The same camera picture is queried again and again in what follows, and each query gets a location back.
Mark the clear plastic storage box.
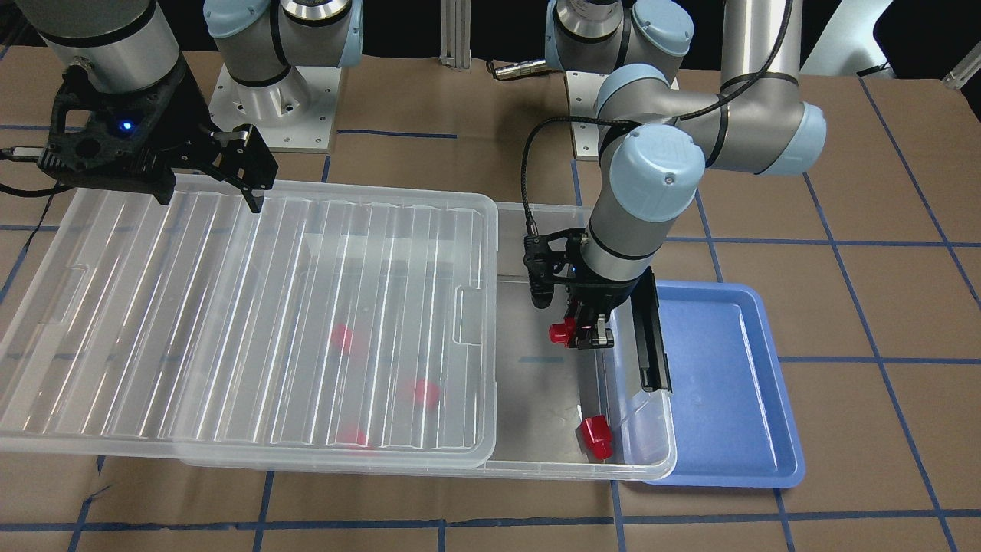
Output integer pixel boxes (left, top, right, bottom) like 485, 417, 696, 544
171, 202, 644, 480

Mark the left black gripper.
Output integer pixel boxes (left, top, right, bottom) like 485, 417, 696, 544
566, 268, 640, 350

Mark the aluminium frame post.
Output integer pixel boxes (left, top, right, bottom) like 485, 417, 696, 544
438, 0, 472, 72

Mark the clear plastic box lid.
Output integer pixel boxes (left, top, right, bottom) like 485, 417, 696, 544
1, 175, 498, 460

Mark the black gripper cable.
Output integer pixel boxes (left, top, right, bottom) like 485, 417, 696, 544
0, 146, 70, 199
521, 0, 794, 238

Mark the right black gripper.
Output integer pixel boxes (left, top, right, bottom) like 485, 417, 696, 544
36, 58, 279, 214

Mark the blue plastic tray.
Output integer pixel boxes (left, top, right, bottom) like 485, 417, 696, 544
607, 281, 805, 488

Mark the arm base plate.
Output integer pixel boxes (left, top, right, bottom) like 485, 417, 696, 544
209, 67, 344, 153
565, 72, 607, 162

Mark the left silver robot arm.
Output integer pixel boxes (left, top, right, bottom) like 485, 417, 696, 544
524, 1, 827, 349

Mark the black box latch handle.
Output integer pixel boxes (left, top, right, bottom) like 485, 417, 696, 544
628, 267, 673, 393

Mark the red block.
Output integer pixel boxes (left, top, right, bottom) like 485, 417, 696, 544
408, 379, 442, 411
579, 413, 614, 461
549, 319, 577, 348
328, 323, 354, 356
334, 426, 371, 450

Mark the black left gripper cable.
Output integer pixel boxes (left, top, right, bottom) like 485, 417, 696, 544
0, 146, 70, 199

